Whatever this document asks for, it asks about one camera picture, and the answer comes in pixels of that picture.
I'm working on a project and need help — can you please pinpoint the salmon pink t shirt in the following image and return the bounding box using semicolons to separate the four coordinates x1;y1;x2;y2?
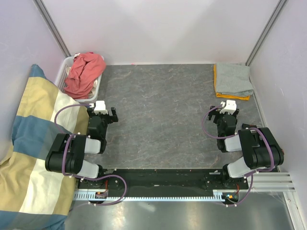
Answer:
64;52;106;99

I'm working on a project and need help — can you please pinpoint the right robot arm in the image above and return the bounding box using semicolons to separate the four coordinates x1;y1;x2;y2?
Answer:
203;102;284;189

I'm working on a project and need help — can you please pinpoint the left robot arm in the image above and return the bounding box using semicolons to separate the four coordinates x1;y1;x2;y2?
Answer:
45;103;118;188

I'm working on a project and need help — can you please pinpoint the white plastic laundry basket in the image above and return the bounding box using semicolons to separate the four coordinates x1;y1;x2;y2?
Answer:
55;52;106;103

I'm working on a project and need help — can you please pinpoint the blue yellow checked pillow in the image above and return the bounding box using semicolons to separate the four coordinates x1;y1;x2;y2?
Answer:
0;64;89;230

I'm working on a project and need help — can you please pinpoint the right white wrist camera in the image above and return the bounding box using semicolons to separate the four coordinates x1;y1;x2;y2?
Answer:
220;100;237;115

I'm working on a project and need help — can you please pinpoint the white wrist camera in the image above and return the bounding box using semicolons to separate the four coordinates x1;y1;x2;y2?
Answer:
94;101;108;115
220;100;237;115

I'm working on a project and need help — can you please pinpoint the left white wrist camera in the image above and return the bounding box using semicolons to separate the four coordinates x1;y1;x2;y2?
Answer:
94;101;108;115

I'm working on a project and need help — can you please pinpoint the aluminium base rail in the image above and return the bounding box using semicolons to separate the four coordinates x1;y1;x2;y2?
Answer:
251;172;295;193

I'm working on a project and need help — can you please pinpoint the grey slotted cable duct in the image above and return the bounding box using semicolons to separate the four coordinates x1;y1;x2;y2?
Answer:
72;190;238;202

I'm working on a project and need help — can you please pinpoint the right aluminium frame post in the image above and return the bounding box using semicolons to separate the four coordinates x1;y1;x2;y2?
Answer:
245;0;288;66

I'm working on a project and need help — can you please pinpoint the aluminium frame post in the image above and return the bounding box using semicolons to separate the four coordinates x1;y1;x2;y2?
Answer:
33;0;71;58
245;0;288;66

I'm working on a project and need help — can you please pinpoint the left aluminium frame post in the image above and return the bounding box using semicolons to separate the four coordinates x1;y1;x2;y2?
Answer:
33;0;71;58

